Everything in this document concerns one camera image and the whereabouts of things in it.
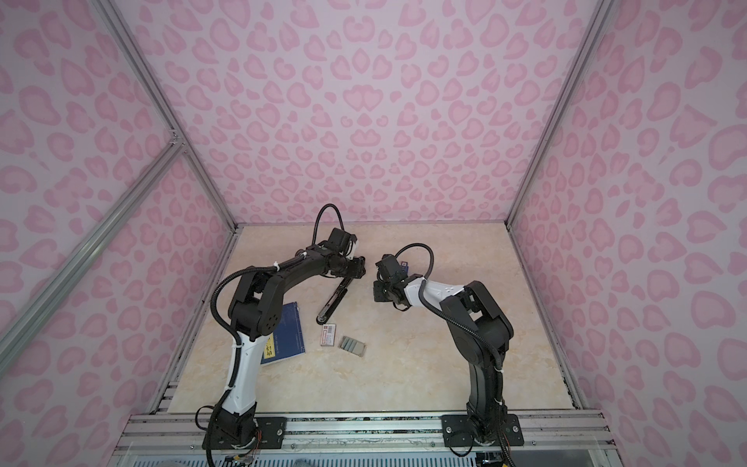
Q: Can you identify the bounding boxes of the red white staple box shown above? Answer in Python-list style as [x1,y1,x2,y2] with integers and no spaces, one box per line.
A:
[320,323,337,346]

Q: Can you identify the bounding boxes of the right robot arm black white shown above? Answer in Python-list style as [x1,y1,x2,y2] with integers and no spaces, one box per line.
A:
[373,254,515,445]

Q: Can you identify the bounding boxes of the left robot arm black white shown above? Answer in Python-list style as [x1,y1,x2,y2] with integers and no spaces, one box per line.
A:
[207,245,366,444]

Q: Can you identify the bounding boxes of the blue notebook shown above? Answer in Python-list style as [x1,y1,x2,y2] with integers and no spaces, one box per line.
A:
[261,302,305,365]

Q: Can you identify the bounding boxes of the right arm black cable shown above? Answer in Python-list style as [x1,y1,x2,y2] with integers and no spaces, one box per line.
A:
[393,242,517,467]

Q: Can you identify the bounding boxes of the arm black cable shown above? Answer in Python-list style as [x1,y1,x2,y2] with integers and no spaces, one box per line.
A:
[195,202,346,467]
[393,242,517,467]

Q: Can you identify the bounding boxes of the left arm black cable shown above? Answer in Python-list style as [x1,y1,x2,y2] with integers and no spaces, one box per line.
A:
[195,202,346,467]

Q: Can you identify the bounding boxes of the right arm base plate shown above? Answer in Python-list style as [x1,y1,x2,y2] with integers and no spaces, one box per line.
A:
[440,414,525,449]

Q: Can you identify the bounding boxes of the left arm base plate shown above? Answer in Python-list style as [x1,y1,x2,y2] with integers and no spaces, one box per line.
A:
[202,416,288,451]

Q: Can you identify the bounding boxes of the aluminium front rail frame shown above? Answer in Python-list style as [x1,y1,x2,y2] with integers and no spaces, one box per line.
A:
[110,410,623,466]

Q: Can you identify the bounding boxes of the aluminium corner frame post right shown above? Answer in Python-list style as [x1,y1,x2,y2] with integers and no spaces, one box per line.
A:
[505,0,620,232]

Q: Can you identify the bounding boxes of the aluminium corner frame post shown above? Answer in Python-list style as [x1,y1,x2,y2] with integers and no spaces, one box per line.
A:
[92,0,240,232]
[505,0,620,232]

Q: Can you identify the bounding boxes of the aluminium corner frame post left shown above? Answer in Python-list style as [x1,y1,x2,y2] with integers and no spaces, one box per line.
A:
[92,0,240,232]

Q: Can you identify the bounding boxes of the aluminium diagonal frame bar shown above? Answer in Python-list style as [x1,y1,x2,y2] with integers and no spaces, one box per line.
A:
[1,137,184,375]

